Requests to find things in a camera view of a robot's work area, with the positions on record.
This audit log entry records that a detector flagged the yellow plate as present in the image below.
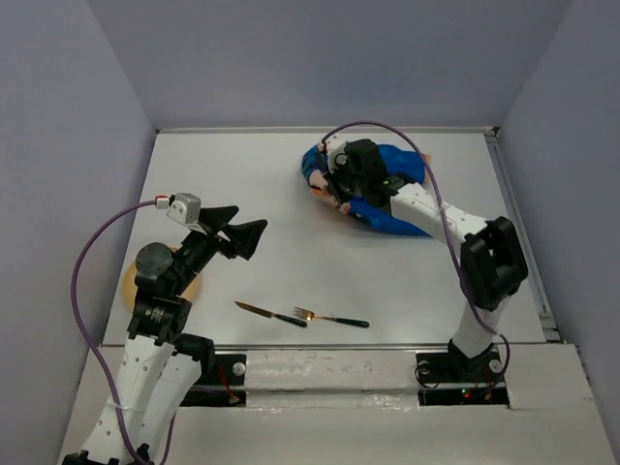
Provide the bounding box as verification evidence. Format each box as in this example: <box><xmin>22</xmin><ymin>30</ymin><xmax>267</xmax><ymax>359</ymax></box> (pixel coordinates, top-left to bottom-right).
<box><xmin>121</xmin><ymin>242</ymin><xmax>202</xmax><ymax>311</ymax></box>

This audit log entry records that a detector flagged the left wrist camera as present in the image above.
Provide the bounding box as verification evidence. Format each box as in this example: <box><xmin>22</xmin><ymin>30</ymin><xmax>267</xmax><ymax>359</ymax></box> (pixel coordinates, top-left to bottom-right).
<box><xmin>167</xmin><ymin>193</ymin><xmax>202</xmax><ymax>225</ymax></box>

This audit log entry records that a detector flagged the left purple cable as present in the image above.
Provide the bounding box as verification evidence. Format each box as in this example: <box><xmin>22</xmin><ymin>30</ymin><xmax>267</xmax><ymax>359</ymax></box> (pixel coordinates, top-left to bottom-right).
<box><xmin>70</xmin><ymin>198</ymin><xmax>176</xmax><ymax>465</ymax></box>

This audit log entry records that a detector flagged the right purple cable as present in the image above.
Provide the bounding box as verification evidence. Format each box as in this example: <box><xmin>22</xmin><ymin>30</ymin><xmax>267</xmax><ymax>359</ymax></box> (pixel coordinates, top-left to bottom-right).
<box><xmin>319</xmin><ymin>120</ymin><xmax>511</xmax><ymax>388</ymax></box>

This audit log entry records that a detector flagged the purple cable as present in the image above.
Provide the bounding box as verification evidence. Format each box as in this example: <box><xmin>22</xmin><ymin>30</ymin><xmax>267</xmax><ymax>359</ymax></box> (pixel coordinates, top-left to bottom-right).
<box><xmin>319</xmin><ymin>120</ymin><xmax>511</xmax><ymax>388</ymax></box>
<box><xmin>70</xmin><ymin>198</ymin><xmax>176</xmax><ymax>465</ymax></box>

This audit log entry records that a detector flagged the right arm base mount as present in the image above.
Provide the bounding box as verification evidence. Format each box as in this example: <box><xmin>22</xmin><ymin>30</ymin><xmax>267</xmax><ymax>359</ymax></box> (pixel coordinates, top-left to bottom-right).
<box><xmin>414</xmin><ymin>348</ymin><xmax>510</xmax><ymax>407</ymax></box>

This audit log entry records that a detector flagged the blue cartoon placemat cloth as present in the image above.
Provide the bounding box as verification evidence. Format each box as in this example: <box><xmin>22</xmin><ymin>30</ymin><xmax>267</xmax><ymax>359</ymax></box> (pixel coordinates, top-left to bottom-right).
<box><xmin>301</xmin><ymin>143</ymin><xmax>428</xmax><ymax>237</ymax></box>

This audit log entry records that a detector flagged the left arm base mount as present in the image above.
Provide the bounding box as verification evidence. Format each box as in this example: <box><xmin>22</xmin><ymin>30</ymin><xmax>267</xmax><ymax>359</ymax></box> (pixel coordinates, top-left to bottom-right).
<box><xmin>180</xmin><ymin>353</ymin><xmax>247</xmax><ymax>408</ymax></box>

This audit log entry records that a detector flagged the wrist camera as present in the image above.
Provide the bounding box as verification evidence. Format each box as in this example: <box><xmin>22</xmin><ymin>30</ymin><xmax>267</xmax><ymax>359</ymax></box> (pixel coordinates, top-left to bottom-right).
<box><xmin>325</xmin><ymin>139</ymin><xmax>348</xmax><ymax>173</ymax></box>
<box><xmin>167</xmin><ymin>193</ymin><xmax>202</xmax><ymax>225</ymax></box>

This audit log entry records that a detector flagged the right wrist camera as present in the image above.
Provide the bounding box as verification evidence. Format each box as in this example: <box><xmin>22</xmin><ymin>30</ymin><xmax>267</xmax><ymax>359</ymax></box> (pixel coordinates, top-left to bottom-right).
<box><xmin>325</xmin><ymin>139</ymin><xmax>348</xmax><ymax>173</ymax></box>

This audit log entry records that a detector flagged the gold fork green handle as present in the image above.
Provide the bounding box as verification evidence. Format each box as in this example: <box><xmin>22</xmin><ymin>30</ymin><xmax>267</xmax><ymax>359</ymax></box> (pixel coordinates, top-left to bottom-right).
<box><xmin>294</xmin><ymin>307</ymin><xmax>370</xmax><ymax>328</ymax></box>

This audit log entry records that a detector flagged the gold knife green handle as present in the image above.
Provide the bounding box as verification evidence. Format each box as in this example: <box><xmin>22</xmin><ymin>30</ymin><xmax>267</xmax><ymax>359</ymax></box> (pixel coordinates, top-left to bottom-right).
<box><xmin>234</xmin><ymin>300</ymin><xmax>308</xmax><ymax>327</ymax></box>

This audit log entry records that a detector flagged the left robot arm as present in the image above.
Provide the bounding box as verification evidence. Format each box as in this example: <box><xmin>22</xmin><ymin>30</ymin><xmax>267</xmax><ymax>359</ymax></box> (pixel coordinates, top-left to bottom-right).
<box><xmin>63</xmin><ymin>199</ymin><xmax>267</xmax><ymax>464</ymax></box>

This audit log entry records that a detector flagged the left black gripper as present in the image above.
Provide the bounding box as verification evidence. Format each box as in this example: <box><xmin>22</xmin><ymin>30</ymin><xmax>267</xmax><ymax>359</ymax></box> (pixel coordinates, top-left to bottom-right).
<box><xmin>171</xmin><ymin>204</ymin><xmax>267</xmax><ymax>293</ymax></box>

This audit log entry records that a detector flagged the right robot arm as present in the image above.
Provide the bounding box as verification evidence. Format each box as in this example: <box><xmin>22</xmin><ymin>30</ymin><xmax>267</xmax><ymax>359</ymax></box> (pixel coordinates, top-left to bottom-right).
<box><xmin>323</xmin><ymin>139</ymin><xmax>528</xmax><ymax>380</ymax></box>

